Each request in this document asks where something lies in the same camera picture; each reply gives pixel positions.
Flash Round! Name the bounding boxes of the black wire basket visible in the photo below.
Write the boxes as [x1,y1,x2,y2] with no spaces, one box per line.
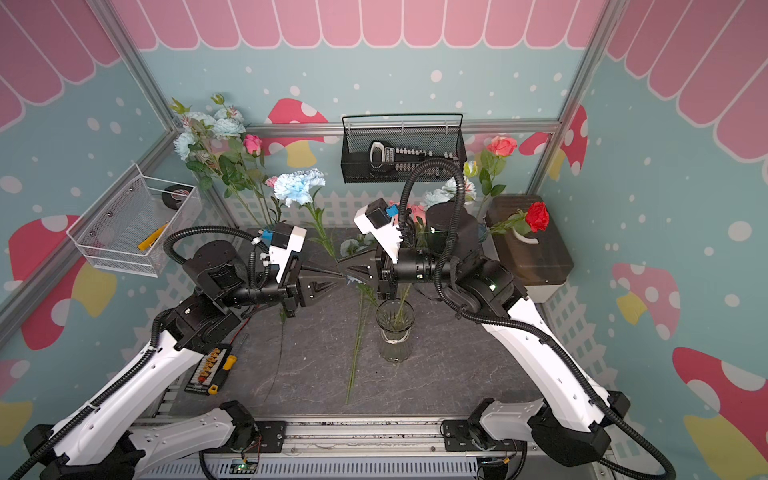
[340,113,467,184]

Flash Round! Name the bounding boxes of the clear glass vase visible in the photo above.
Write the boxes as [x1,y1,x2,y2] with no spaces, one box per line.
[375,299,415,363]

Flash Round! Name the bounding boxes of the bit set tool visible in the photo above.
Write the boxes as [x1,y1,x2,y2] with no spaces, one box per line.
[368,141,438,175]

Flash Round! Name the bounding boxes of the black tape roll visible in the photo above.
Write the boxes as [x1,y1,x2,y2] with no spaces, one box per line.
[161,184,191,210]

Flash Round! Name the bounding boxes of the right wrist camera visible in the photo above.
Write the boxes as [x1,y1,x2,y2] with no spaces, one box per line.
[354,198,402,264]

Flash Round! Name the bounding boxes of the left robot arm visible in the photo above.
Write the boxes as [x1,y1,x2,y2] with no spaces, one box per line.
[11,223,346,479]

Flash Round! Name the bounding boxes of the single blue flower stem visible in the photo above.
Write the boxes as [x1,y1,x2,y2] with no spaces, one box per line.
[264,307,288,402]

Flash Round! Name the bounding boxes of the red rose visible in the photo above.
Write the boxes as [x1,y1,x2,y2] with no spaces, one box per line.
[489,201,550,237]

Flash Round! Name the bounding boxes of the pale blue flower stem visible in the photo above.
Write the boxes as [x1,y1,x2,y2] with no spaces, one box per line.
[338,236,376,404]

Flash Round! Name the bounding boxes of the yellow tool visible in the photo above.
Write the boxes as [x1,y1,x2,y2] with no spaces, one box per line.
[137,223,168,252]

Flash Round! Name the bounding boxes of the brown lid storage box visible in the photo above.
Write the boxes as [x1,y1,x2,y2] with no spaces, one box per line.
[485,194,574,304]

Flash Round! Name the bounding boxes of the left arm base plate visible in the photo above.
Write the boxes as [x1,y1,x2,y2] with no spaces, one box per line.
[206,421,287,456]

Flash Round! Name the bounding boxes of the pink roses stem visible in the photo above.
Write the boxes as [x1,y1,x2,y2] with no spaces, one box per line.
[387,202,426,226]

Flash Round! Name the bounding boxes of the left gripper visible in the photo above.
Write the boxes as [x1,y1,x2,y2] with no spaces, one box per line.
[221,255,348,319]

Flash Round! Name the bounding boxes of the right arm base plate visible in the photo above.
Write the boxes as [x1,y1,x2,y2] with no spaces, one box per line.
[440,419,526,453]

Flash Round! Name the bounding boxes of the white wire basket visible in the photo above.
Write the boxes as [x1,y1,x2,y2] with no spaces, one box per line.
[67,164,202,278]

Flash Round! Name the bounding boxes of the double blue carnation stem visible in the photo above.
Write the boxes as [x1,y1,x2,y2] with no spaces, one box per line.
[273,168,337,260]

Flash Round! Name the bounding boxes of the flowers in clear vase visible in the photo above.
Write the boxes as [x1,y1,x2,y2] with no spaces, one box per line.
[421,176,477,208]

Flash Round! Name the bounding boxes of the coral pink rose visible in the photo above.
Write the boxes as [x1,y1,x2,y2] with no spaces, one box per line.
[475,136,518,219]

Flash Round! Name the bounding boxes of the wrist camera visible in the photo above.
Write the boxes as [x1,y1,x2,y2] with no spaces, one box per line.
[354,198,402,264]
[253,222,307,283]

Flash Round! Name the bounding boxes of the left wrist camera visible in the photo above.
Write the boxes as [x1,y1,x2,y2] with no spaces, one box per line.
[253,222,307,283]

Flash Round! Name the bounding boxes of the bouquet in teal vase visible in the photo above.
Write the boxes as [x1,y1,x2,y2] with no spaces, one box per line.
[170,94,282,229]

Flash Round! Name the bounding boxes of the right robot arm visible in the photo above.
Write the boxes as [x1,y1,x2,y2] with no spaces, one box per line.
[339,158,677,479]

